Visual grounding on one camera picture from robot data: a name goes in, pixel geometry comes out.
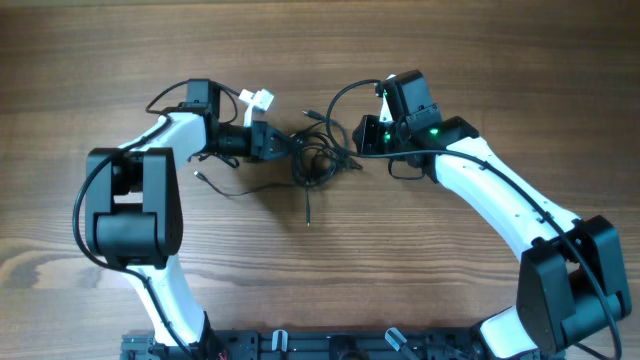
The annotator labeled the thin black USB cable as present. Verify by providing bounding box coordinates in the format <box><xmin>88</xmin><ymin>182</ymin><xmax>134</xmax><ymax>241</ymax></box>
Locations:
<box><xmin>301</xmin><ymin>109</ymin><xmax>351</xmax><ymax>227</ymax></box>

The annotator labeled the black micro USB cable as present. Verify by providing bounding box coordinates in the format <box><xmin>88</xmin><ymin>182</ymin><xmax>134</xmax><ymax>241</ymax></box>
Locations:
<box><xmin>192</xmin><ymin>170</ymin><xmax>296</xmax><ymax>199</ymax></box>

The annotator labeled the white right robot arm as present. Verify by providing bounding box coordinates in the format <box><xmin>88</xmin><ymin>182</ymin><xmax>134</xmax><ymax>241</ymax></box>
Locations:
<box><xmin>352</xmin><ymin>70</ymin><xmax>632</xmax><ymax>359</ymax></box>

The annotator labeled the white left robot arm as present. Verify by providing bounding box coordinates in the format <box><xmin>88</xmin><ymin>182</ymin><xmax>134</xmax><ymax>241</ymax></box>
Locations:
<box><xmin>72</xmin><ymin>79</ymin><xmax>293</xmax><ymax>359</ymax></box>

